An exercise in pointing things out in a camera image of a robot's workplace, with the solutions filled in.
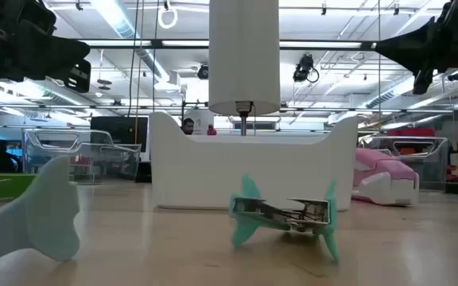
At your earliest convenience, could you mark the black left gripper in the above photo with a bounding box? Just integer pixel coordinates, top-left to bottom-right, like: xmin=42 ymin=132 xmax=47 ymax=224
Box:
xmin=0 ymin=0 xmax=92 ymax=95

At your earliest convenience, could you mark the pink stapler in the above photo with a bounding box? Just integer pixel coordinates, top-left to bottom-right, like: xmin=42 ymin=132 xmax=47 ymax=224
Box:
xmin=351 ymin=148 xmax=420 ymax=207

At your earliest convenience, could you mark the pale mint staple remover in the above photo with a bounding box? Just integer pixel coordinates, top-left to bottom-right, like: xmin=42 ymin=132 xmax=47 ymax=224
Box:
xmin=0 ymin=154 xmax=81 ymax=271

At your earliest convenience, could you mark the white plastic tray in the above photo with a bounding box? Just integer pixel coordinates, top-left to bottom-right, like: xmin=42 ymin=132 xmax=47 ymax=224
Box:
xmin=148 ymin=111 xmax=359 ymax=212

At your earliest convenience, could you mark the teal staple remover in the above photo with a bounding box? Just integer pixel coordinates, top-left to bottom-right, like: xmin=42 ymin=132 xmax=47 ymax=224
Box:
xmin=228 ymin=173 xmax=340 ymax=263

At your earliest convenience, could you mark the red box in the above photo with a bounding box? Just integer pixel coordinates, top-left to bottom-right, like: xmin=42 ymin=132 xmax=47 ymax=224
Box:
xmin=386 ymin=127 xmax=436 ymax=138

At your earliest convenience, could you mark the black monitor screen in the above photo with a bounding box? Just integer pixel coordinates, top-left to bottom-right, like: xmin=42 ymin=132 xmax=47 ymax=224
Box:
xmin=90 ymin=116 xmax=149 ymax=153

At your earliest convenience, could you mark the clear plastic bin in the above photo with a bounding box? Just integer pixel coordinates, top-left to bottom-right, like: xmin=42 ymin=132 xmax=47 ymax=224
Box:
xmin=21 ymin=127 xmax=142 ymax=184
xmin=358 ymin=135 xmax=449 ymax=191

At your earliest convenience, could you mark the person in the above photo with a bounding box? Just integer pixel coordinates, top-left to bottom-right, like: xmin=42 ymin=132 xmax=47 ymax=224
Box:
xmin=0 ymin=139 xmax=23 ymax=174
xmin=180 ymin=118 xmax=196 ymax=136

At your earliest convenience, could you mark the black overhead beam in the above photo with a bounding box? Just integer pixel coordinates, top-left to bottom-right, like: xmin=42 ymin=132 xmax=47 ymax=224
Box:
xmin=81 ymin=38 xmax=378 ymax=51

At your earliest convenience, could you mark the white hanging cylinder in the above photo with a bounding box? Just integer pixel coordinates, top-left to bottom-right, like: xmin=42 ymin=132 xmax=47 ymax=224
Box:
xmin=208 ymin=0 xmax=281 ymax=137

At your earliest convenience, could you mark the black hanging cable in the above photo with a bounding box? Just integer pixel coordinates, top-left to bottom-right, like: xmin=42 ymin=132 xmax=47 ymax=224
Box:
xmin=152 ymin=0 xmax=161 ymax=114
xmin=127 ymin=0 xmax=141 ymax=118

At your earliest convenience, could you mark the white hanging ring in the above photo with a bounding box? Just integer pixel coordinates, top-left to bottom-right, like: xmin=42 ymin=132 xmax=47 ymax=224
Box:
xmin=157 ymin=6 xmax=179 ymax=29

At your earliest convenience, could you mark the black ceiling camera with cable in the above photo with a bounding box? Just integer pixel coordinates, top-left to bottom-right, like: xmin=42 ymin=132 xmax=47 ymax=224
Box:
xmin=292 ymin=53 xmax=320 ymax=84

